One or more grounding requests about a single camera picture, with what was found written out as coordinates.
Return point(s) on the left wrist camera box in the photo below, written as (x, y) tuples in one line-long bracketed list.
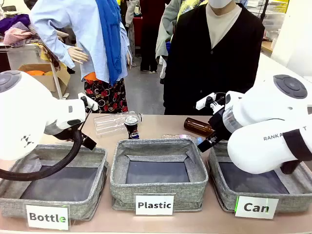
[(90, 101)]

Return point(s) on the mannequin hand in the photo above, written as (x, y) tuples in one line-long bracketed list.
[(78, 54), (128, 58)]

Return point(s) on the pile of colourful clothes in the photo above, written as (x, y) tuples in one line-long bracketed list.
[(17, 29)]

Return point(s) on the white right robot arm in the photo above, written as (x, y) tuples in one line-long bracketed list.
[(263, 114)]

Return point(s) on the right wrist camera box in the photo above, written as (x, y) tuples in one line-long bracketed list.
[(204, 101)]

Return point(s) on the blue scarf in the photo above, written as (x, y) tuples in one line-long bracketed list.
[(111, 36)]

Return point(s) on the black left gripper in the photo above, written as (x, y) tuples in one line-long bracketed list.
[(64, 133)]

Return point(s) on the black red floral skirt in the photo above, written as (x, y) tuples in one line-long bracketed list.
[(107, 97)]

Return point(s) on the white Bottle label sign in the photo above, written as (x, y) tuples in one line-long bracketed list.
[(47, 217)]

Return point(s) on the light blue mannequin shirt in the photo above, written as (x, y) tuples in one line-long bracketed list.
[(83, 29)]

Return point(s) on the bystander in grey-green jacket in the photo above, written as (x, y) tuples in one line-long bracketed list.
[(165, 31)]

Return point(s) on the large clear plastic bottle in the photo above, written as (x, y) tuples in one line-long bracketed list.
[(107, 124)]

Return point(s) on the bystander in dark clothes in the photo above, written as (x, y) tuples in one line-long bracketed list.
[(148, 36)]

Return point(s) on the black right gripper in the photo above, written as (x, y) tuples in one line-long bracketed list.
[(220, 126)]

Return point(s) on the small pink-label plastic bottle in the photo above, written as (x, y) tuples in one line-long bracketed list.
[(180, 137)]

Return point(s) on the brown glass bottle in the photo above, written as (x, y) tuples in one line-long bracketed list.
[(196, 126)]

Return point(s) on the grey fabric basket labelled Bottle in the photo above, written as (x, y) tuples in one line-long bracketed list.
[(73, 180)]

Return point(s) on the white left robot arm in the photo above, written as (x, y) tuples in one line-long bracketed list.
[(24, 117)]

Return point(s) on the white Can label sign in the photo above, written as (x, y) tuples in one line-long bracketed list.
[(256, 207)]

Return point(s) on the black stand pole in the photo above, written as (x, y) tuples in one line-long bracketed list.
[(264, 9)]

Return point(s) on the brown cardboard box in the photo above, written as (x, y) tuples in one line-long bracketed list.
[(48, 78)]

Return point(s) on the dark Pepsi drink can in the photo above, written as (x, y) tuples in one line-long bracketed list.
[(131, 126)]

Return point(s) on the grey fabric basket labelled Can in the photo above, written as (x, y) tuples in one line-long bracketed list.
[(256, 182)]

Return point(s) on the grey fabric basket labelled Plastic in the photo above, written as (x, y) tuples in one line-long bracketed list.
[(158, 170)]

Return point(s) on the person in black cardigan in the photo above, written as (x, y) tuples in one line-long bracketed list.
[(209, 73)]

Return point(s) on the white face mask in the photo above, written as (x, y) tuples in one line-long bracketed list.
[(220, 3)]

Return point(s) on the white Plastic label sign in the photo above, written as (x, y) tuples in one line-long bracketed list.
[(154, 204)]

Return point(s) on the plain white side table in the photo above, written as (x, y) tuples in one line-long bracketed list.
[(280, 68)]

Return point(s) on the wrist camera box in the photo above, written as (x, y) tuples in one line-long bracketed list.
[(90, 101), (204, 101)]

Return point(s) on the white table with clothes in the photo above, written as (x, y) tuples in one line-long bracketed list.
[(22, 52)]

